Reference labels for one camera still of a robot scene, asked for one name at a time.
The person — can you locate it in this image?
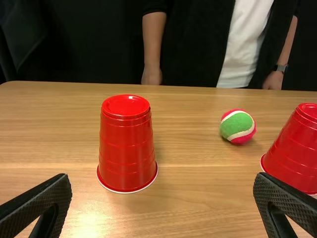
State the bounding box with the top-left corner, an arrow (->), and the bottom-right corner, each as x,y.
141,0 -> 299,90

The red cup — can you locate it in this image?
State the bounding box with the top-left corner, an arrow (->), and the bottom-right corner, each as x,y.
96,94 -> 159,194
260,103 -> 317,196

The yellow ball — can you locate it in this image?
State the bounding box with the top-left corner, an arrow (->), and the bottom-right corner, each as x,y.
219,108 -> 257,145

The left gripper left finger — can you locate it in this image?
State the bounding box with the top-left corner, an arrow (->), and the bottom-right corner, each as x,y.
0,173 -> 73,238

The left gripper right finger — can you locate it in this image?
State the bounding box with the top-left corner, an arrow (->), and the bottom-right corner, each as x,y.
253,172 -> 317,238

